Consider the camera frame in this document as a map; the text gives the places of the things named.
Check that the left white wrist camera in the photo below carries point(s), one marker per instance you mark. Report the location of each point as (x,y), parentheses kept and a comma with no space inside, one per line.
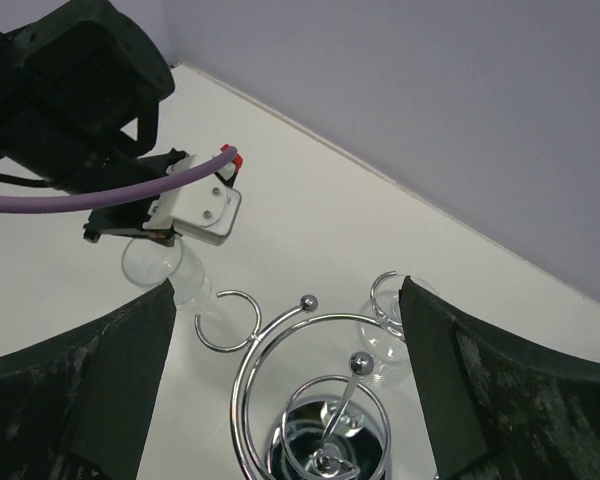
(205,210)

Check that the clear wine glass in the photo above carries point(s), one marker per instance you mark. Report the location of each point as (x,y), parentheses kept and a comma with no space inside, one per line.
(147,264)
(385,344)

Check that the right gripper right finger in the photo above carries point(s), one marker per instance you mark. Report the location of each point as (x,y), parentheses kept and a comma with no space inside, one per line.
(498,406)

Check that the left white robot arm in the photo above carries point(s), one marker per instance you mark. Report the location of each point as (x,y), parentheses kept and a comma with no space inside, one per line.
(79,100)

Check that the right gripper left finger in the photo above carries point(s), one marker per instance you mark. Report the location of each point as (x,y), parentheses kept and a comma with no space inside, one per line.
(79,405)

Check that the chrome wine glass rack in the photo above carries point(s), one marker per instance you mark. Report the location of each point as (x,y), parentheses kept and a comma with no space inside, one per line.
(333,426)

